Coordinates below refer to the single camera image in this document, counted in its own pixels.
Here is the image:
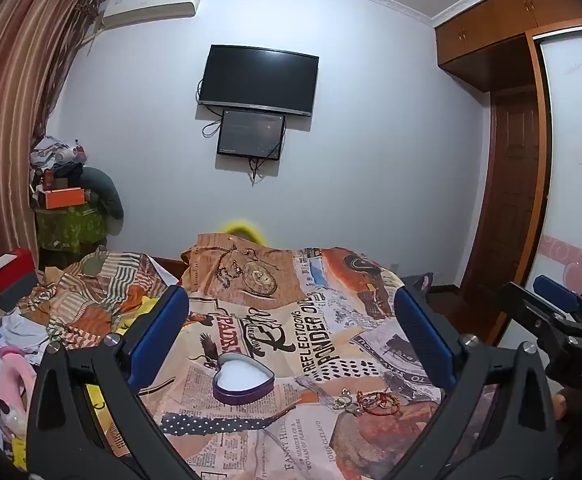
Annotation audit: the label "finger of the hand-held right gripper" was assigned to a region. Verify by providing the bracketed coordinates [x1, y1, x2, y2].
[496, 282, 579, 351]
[532, 275, 582, 333]

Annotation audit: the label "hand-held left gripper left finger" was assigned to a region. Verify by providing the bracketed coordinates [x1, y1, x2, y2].
[27, 285, 206, 480]

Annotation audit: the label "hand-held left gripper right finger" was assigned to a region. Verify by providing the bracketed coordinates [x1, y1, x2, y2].
[393, 285, 556, 480]

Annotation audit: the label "bracelets and rings bundle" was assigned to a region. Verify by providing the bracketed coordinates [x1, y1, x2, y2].
[358, 390, 402, 417]

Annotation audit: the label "purple heart-shaped tin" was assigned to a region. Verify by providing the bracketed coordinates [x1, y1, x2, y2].
[212, 352, 274, 407]

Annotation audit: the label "silver hoop earrings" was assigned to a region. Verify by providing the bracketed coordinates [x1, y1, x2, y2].
[333, 394, 360, 415]

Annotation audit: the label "person's right hand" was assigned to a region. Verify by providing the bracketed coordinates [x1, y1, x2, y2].
[552, 389, 570, 423]

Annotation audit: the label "yellow towel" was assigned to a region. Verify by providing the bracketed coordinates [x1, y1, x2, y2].
[83, 294, 164, 456]

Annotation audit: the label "striped patchwork sheet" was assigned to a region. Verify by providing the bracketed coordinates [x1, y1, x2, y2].
[21, 247, 182, 352]

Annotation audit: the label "brown wooden door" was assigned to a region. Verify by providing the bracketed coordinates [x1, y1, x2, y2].
[458, 87, 545, 347]

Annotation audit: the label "yellow rounded object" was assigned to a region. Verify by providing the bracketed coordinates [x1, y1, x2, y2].
[221, 218, 268, 247]

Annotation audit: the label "newspaper print blanket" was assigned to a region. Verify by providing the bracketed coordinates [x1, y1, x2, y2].
[86, 232, 522, 480]

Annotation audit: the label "white grey cloth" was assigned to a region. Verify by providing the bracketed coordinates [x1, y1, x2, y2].
[0, 309, 58, 362]

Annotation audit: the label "grey plush pillow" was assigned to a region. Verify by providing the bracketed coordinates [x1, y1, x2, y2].
[77, 166, 124, 222]

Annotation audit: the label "red and grey box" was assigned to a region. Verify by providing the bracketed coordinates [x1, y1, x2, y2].
[0, 247, 40, 312]

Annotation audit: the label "orange box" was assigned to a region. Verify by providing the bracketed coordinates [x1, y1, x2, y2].
[38, 187, 90, 210]

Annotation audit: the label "pile of clothes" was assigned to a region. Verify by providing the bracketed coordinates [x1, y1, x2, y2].
[30, 135, 90, 172]

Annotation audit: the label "wooden overhead cabinet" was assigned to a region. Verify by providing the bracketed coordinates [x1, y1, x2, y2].
[433, 0, 582, 93]

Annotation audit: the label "brown striped curtain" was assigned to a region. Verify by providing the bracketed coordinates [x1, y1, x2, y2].
[0, 0, 108, 311]

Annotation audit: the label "white air conditioner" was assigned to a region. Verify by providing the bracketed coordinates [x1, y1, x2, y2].
[100, 0, 204, 29]

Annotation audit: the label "wooden bed frame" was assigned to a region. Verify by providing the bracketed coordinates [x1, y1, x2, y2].
[150, 256, 182, 282]

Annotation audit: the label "small black wall monitor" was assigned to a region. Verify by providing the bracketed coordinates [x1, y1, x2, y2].
[216, 108, 286, 162]

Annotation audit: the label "black wall television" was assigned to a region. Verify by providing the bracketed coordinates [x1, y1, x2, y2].
[197, 44, 320, 118]

